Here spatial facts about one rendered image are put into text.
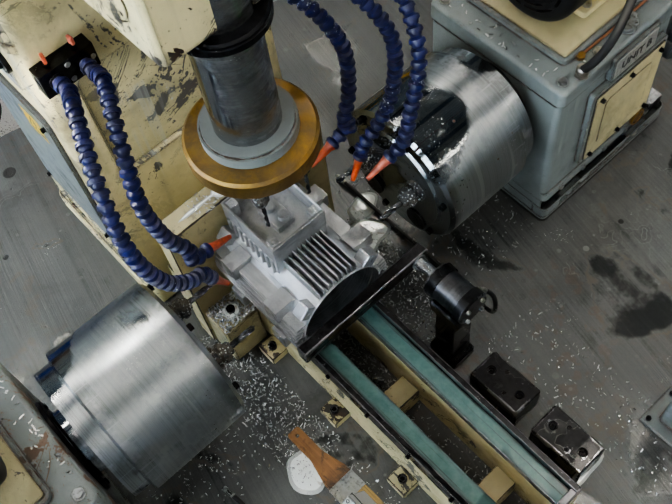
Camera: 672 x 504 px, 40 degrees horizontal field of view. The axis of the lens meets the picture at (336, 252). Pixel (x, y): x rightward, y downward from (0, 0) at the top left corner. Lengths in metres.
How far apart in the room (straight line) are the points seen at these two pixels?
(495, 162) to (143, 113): 0.53
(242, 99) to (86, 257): 0.79
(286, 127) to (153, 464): 0.49
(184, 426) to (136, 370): 0.10
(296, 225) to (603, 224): 0.63
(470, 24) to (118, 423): 0.81
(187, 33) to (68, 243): 0.92
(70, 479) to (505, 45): 0.90
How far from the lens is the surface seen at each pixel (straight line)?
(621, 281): 1.70
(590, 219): 1.76
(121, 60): 1.28
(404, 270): 1.42
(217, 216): 1.40
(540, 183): 1.65
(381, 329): 1.50
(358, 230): 1.41
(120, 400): 1.27
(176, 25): 0.96
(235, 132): 1.14
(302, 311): 1.34
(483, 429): 1.44
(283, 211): 1.37
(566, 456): 1.50
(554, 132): 1.53
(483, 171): 1.44
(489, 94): 1.45
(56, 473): 1.25
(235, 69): 1.05
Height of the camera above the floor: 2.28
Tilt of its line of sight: 60 degrees down
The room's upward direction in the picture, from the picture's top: 10 degrees counter-clockwise
